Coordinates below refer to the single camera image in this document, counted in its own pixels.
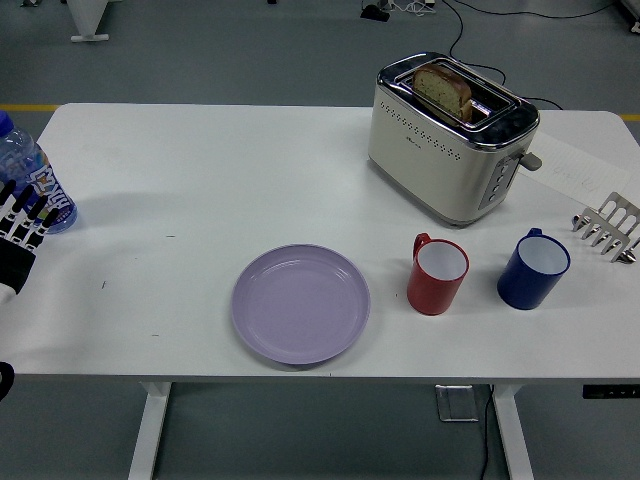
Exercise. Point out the purple plate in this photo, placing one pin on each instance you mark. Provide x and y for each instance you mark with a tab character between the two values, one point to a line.
300	305

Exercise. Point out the bread slice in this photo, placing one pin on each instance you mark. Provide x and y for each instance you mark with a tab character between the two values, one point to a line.
442	90

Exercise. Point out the red mug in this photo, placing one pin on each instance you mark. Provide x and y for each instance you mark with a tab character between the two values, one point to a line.
430	295

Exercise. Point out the metal spoon rack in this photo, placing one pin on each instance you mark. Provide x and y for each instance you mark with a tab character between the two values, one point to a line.
617	212

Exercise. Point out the white furniture foot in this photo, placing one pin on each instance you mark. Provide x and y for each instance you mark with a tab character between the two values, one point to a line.
87	20

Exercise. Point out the blue drink bottle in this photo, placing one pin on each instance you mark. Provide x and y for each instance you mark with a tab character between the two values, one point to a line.
25	155

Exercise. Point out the black table control panel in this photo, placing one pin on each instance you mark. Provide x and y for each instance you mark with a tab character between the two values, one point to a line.
610	391

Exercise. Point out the white paper sheet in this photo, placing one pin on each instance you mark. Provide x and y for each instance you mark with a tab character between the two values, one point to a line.
585	170

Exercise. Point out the metal floor socket plate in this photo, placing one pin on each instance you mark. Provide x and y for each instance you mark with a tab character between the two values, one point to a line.
457	407

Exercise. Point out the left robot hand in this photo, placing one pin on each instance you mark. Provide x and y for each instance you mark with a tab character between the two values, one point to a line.
15	265

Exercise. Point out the black power adapter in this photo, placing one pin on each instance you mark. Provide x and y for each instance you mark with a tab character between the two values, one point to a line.
375	12

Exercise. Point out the cream steel toaster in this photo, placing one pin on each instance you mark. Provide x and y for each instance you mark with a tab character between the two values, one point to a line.
435	170

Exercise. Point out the white furniture part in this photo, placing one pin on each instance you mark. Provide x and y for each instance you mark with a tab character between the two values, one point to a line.
632	15

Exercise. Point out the white table leg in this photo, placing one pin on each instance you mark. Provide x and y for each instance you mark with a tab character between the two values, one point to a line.
150	430
512	435

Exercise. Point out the blue mug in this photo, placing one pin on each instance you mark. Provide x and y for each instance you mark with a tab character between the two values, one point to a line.
525	290

